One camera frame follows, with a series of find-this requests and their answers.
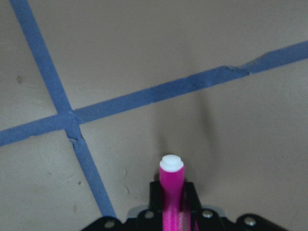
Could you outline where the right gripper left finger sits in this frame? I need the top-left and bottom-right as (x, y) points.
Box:
(84, 181), (163, 231)

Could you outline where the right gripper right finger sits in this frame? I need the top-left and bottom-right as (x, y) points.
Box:
(184, 182), (286, 231)

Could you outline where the pink pen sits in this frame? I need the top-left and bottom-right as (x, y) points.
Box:
(159, 154), (185, 231)

